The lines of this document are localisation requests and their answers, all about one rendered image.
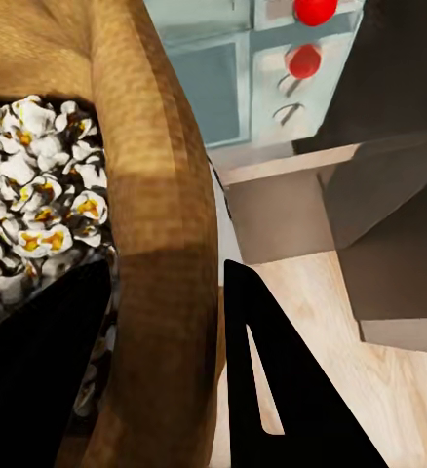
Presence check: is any microwave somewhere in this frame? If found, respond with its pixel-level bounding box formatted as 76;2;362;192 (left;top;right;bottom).
143;0;365;49

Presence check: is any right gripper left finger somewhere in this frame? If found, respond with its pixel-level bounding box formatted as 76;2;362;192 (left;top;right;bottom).
0;258;111;468

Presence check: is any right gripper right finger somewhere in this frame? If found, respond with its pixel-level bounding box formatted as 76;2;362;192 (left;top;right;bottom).
223;260;388;468

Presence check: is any popcorn bag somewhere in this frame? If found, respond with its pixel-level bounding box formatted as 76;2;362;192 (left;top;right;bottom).
0;0;243;468

